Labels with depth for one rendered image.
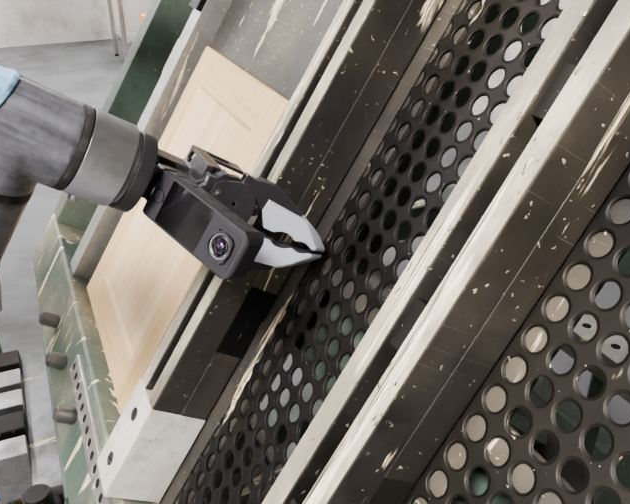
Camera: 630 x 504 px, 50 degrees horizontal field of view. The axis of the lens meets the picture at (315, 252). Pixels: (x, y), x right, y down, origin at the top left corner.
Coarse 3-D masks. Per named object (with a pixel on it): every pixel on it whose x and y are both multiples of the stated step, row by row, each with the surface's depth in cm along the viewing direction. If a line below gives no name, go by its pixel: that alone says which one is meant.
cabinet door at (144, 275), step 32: (224, 64) 104; (192, 96) 111; (224, 96) 100; (256, 96) 91; (192, 128) 108; (224, 128) 97; (256, 128) 88; (256, 160) 85; (128, 224) 116; (128, 256) 112; (160, 256) 101; (192, 256) 92; (96, 288) 119; (128, 288) 108; (160, 288) 98; (96, 320) 114; (128, 320) 103; (160, 320) 93; (128, 352) 99; (128, 384) 95
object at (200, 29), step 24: (216, 0) 115; (192, 24) 116; (216, 24) 117; (192, 48) 117; (168, 72) 118; (192, 72) 118; (168, 96) 119; (144, 120) 121; (168, 120) 120; (96, 216) 126; (120, 216) 125; (96, 240) 125; (72, 264) 128; (96, 264) 127
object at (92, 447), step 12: (72, 372) 104; (72, 384) 102; (84, 384) 99; (84, 396) 97; (84, 408) 95; (84, 420) 94; (84, 432) 92; (96, 432) 90; (84, 444) 91; (96, 444) 88; (96, 456) 87; (96, 468) 86; (96, 480) 84; (96, 492) 83
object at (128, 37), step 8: (120, 0) 628; (112, 8) 685; (120, 8) 631; (112, 16) 688; (120, 16) 634; (112, 24) 692; (120, 24) 639; (112, 32) 695; (120, 32) 696; (128, 32) 696; (136, 32) 696; (128, 40) 659
